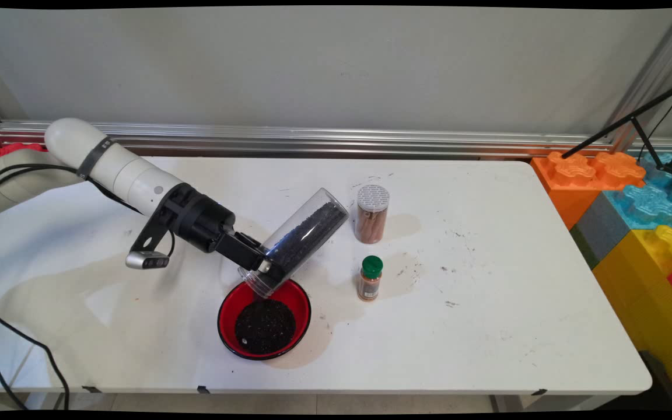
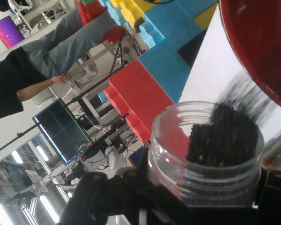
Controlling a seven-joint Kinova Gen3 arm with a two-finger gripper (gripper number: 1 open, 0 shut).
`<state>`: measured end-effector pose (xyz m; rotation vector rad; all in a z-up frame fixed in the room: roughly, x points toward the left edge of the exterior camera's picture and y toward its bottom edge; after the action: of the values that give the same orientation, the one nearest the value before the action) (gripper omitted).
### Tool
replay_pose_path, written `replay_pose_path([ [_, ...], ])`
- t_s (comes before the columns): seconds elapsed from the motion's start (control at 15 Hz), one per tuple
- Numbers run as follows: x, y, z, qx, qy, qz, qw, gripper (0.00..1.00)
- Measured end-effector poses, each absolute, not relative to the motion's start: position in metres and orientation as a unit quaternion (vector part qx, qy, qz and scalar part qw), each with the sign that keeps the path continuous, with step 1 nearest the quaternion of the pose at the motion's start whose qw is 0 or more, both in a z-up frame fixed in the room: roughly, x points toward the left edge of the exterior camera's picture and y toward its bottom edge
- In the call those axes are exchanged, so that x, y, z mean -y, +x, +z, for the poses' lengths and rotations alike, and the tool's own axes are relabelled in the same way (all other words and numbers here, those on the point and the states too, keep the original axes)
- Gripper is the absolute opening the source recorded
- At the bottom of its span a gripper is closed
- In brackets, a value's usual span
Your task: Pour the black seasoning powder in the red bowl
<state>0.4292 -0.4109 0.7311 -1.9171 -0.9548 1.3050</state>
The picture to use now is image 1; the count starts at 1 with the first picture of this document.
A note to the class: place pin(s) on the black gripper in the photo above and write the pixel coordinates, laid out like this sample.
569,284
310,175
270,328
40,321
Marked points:
202,220

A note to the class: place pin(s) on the clear plastic jar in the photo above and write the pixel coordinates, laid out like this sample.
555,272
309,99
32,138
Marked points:
307,233

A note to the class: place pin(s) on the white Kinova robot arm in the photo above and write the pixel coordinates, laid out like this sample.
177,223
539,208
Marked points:
132,178

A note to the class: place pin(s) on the red bowl black rim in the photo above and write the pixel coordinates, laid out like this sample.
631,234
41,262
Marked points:
231,309

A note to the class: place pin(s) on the black seed pile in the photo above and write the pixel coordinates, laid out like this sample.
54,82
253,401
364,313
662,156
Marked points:
266,329

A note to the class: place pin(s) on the spice bottle green cap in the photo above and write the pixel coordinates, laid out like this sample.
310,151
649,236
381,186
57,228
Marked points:
370,283

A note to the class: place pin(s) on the cinnamon stick jar silver lid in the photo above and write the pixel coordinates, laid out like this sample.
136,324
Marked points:
371,221

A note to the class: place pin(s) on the orange foam block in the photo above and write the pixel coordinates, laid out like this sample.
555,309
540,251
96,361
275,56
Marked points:
569,192

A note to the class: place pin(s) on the grey foam block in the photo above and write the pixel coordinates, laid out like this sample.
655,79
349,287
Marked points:
598,230

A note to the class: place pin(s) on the black tripod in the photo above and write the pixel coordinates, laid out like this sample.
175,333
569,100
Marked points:
604,132

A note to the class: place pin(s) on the blue studded foam block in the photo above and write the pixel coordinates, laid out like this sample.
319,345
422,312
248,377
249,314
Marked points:
642,207

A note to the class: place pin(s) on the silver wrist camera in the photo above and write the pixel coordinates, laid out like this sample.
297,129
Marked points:
148,259

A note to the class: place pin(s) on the aluminium rail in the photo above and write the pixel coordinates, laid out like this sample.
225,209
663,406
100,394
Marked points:
429,143

